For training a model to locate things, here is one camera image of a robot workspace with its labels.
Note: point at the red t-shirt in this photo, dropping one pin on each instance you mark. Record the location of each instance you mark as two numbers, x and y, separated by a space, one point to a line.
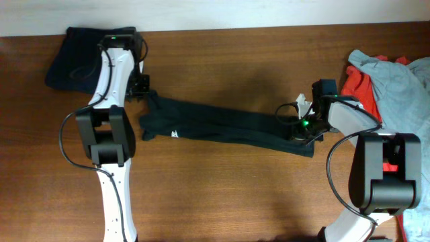
359 85

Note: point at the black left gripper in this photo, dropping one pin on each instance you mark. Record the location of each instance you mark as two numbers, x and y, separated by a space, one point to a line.
140 93

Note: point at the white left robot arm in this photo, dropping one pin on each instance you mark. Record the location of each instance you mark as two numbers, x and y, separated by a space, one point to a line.
106 132

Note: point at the dark green t-shirt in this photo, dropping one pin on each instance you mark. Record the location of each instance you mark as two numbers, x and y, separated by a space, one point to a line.
180 119

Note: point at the folded navy blue garment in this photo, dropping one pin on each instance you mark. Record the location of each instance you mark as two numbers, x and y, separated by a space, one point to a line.
77 65

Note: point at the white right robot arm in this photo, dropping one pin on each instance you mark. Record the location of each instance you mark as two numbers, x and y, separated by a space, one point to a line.
385 176

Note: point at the light blue grey t-shirt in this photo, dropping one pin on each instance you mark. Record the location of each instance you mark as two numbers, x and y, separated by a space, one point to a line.
402 97

